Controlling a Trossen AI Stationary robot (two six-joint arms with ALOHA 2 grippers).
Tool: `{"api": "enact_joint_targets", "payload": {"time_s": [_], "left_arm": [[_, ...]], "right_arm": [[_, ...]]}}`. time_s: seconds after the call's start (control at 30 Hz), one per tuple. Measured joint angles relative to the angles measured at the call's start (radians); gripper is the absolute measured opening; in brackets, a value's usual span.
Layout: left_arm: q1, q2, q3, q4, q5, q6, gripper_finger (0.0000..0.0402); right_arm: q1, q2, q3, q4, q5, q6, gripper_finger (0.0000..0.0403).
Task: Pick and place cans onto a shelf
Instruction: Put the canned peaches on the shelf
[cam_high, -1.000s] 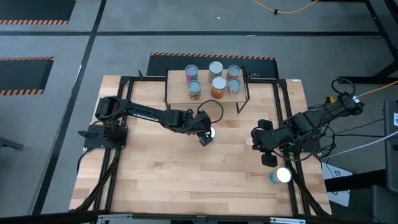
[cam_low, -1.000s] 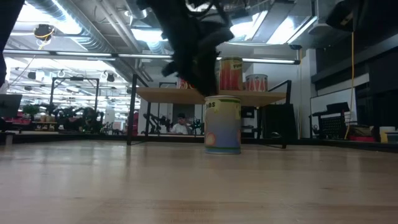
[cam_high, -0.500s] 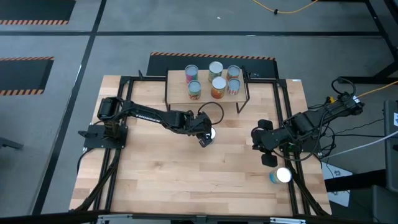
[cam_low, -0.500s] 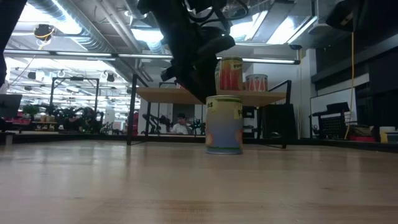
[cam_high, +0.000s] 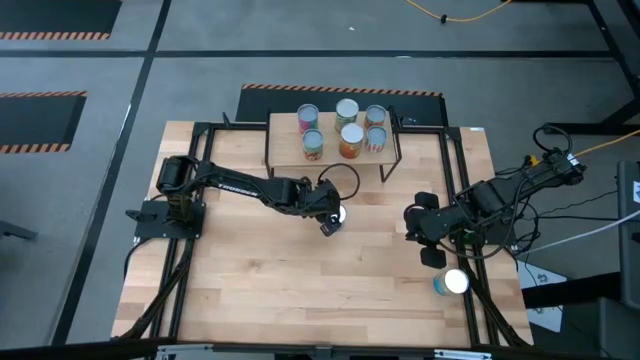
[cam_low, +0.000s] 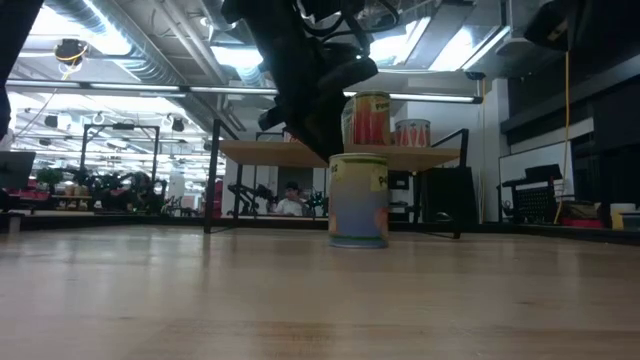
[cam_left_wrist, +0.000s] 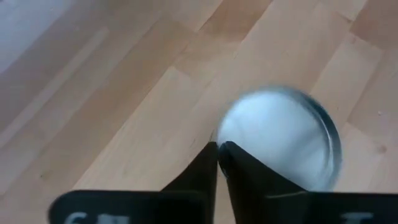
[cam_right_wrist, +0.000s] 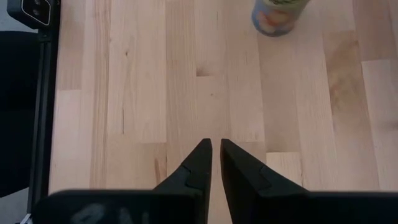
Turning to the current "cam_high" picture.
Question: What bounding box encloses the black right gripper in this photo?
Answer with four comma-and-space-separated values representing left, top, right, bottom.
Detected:
402, 192, 459, 270

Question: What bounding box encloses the green red swirl label can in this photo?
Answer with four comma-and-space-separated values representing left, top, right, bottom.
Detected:
301, 128, 325, 162

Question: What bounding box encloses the teal orange label tin can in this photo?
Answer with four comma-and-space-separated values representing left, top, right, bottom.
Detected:
432, 268, 471, 297

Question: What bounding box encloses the orange pineapple label tin can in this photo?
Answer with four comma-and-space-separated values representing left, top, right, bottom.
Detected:
338, 122, 366, 160

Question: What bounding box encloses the pink green label tin can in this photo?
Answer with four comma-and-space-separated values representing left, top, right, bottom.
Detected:
296, 103, 321, 136

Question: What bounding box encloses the black hazard-striped floor mat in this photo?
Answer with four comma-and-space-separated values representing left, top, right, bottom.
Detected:
234, 83, 450, 128
0, 0, 123, 41
0, 90, 89, 155

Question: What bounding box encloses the white paper sheet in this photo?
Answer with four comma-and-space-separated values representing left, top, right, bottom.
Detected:
516, 259, 566, 334

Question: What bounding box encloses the black table crossbar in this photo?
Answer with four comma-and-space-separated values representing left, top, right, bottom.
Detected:
0, 337, 640, 360

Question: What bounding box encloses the black furniture foot bar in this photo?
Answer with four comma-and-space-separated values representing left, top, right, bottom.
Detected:
522, 272, 621, 309

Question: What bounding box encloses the grey equipment cabinet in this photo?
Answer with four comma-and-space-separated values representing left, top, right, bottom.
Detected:
617, 159, 640, 311

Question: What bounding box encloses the dark grey floor box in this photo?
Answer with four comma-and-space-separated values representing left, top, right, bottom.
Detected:
564, 297, 640, 360

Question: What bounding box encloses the grey furniture foot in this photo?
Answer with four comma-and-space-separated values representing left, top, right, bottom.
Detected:
0, 219, 39, 242

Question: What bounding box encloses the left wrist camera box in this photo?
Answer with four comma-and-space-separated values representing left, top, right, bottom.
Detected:
319, 213, 345, 238

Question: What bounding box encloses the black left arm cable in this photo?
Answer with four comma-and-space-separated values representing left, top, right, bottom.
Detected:
317, 162, 362, 202

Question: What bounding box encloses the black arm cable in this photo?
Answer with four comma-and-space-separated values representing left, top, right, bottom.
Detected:
532, 123, 574, 156
317, 162, 362, 202

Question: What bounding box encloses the wooden shelf black metal frame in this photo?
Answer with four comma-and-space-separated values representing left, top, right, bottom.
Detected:
263, 105, 403, 187

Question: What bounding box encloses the silver metal bracket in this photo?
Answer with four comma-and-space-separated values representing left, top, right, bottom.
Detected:
157, 343, 214, 360
433, 349, 494, 360

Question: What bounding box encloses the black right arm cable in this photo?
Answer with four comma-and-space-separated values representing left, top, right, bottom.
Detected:
532, 123, 574, 156

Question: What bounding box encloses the grey cable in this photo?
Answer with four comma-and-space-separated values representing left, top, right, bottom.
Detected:
517, 209, 640, 255

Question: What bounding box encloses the black metal stand frame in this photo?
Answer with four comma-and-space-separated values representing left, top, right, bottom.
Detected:
502, 0, 640, 136

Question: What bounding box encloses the yellow extension cable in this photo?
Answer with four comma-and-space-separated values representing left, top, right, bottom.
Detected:
403, 0, 515, 24
524, 128, 640, 172

